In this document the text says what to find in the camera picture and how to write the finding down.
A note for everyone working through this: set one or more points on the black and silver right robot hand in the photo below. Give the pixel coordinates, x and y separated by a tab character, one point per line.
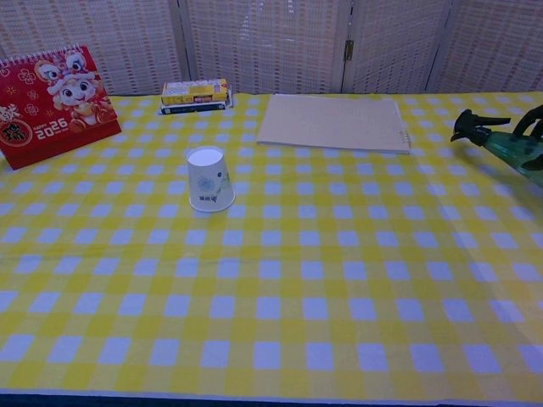
532	118

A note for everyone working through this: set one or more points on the green spray bottle black trigger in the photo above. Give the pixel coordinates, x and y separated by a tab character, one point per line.
509	150

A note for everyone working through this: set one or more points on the brass screen hinge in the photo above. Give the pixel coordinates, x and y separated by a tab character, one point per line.
349	49

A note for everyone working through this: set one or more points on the beige spiral notebook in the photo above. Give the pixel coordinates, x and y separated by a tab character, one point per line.
331	123

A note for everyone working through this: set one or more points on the woven folding screen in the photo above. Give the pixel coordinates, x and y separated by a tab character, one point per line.
263	42

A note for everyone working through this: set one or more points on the yellow white checkered tablecloth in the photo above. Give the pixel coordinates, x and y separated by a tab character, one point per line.
271	263

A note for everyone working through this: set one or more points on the white paper cup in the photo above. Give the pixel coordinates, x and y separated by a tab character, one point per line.
211	182

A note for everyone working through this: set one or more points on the black book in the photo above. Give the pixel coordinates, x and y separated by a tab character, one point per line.
195	107

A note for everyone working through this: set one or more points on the yellow cardboard box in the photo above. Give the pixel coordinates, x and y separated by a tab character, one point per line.
193	91

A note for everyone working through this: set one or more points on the red 2026 desk calendar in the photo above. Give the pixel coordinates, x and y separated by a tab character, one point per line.
55	106

